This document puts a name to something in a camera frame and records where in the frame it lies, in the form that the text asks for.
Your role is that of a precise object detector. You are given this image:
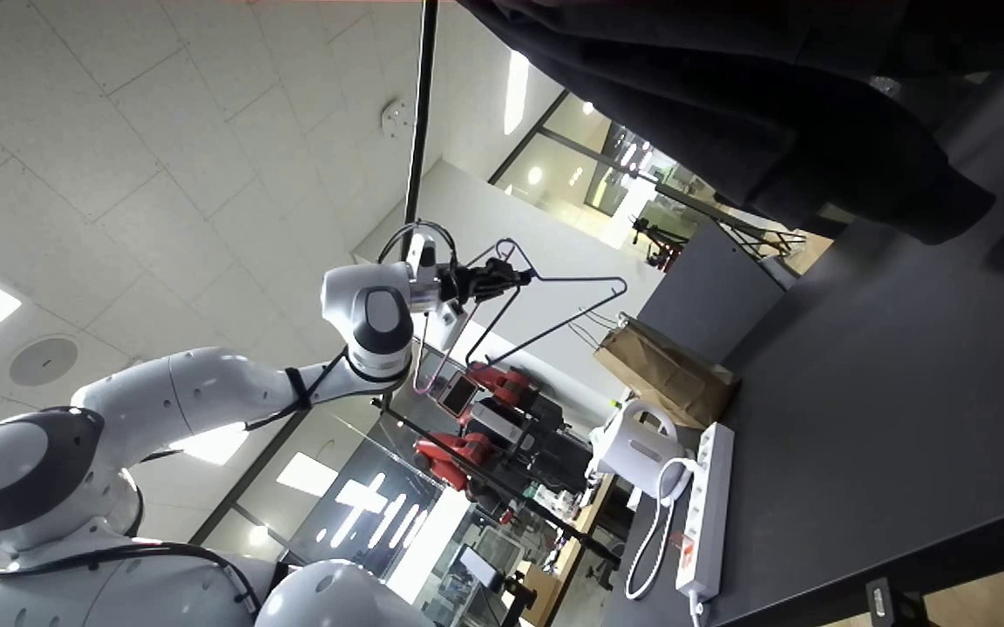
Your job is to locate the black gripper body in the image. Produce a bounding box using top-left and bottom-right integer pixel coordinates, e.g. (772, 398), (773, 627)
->
(435, 260), (494, 311)

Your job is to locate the grey wire clothes hanger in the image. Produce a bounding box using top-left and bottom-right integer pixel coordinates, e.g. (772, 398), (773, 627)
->
(451, 235), (633, 368)

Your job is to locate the black clothesline pole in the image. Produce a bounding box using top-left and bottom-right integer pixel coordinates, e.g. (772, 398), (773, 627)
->
(403, 0), (444, 230)

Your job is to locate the red padded object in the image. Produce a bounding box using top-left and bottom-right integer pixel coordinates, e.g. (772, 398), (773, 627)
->
(456, 356), (543, 419)
(413, 426), (494, 492)

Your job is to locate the white ceiling sensor box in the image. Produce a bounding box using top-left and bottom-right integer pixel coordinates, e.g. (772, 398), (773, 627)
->
(376, 95), (416, 144)

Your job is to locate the brown cardboard box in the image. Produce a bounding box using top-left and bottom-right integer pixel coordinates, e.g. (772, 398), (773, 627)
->
(570, 304), (747, 433)

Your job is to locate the white electric kettle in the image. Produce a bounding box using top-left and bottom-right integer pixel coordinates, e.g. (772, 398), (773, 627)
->
(587, 395), (687, 505)

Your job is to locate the black cloth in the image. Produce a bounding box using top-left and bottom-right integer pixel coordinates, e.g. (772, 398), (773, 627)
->
(456, 0), (1004, 252)

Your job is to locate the wooden side table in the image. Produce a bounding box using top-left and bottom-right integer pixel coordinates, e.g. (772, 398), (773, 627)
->
(520, 478), (622, 627)

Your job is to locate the white power strip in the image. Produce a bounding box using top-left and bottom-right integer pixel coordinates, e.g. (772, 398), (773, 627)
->
(673, 419), (738, 601)

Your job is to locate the round ceiling speaker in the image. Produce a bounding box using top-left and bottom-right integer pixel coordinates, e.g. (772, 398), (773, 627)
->
(7, 336), (81, 390)

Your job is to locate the black table clamp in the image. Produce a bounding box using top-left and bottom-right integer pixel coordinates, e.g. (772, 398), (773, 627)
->
(864, 575), (912, 627)

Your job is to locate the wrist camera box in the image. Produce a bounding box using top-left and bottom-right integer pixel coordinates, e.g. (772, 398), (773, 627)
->
(403, 225), (444, 287)

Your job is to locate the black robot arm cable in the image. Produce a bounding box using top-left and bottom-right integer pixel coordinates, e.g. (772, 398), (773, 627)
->
(0, 216), (461, 619)

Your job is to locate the white power cable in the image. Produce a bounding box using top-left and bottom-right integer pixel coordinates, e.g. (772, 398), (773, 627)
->
(619, 452), (705, 606)

